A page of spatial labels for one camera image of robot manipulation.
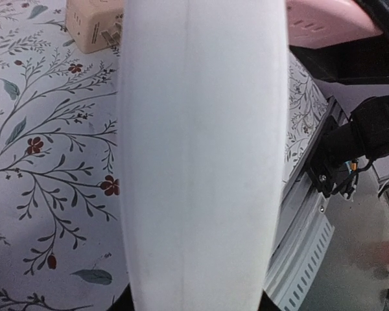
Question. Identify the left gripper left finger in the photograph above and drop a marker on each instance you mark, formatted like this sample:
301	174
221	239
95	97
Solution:
124	302

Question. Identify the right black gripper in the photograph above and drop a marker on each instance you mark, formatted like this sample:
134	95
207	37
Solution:
359	62

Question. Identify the beige cube socket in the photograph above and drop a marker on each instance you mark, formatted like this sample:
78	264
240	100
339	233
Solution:
94	24

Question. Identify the white power strip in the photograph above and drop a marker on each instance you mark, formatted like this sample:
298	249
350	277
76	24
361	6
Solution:
203	103

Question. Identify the pink cube socket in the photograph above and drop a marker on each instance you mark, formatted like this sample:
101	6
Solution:
316	24

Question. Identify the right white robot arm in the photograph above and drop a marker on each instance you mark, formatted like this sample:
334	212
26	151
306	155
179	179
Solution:
371	119

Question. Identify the front aluminium rail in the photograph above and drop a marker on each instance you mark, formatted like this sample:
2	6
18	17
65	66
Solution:
303	236

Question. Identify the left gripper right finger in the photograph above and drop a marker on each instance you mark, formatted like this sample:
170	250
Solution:
266	304

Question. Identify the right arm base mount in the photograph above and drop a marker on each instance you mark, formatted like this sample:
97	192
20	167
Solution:
327	158

